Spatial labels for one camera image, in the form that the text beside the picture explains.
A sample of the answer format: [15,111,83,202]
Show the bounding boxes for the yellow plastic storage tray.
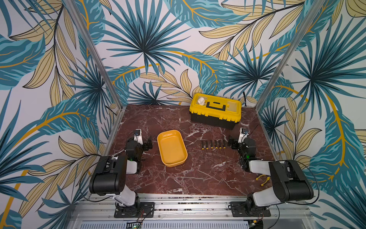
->
[157,130,188,168]

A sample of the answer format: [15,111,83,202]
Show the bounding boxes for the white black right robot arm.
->
[228,137,314,211]

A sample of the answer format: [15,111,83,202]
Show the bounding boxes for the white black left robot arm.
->
[89,138,153,209]

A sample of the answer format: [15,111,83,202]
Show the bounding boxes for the yellow black toolbox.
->
[189,93,242,130]

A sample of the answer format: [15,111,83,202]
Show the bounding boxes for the white tape roll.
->
[197,97,205,106]

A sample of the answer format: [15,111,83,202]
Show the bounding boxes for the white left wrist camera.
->
[133,129,144,145]

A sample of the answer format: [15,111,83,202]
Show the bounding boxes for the yellow handled pliers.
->
[255,174,271,187]

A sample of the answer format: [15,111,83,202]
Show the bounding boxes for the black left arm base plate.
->
[114,202,155,219]

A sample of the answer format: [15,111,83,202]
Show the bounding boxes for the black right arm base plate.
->
[228,201,271,219]

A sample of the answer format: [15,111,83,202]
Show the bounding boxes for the aluminium front rail frame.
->
[67,194,317,229]

